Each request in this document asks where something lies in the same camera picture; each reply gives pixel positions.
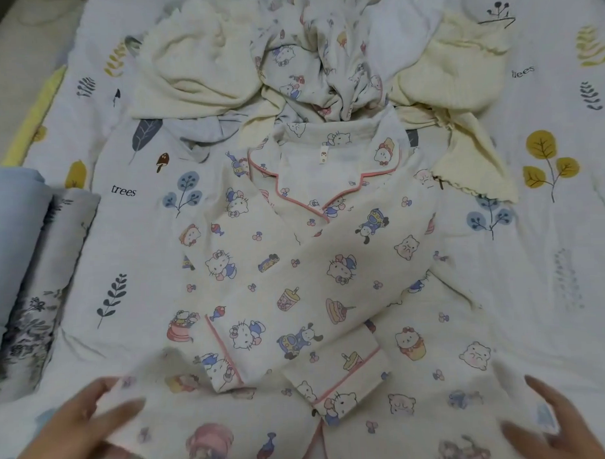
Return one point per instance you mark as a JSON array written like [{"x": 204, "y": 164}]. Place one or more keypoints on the person's left hand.
[{"x": 67, "y": 433}]

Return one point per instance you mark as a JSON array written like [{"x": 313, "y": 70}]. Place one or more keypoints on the person's right hand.
[{"x": 567, "y": 436}]

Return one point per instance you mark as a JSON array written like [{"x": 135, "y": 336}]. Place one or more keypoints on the bed with leaf print bedding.
[{"x": 543, "y": 298}]

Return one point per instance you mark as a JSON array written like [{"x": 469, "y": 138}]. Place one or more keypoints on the light blue denim jeans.
[{"x": 11, "y": 237}]

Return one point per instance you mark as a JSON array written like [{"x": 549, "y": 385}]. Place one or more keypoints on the cartoon print pajama top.
[{"x": 314, "y": 286}]

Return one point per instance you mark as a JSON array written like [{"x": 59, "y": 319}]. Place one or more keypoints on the cartoon print pyjama trousers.
[{"x": 316, "y": 58}]

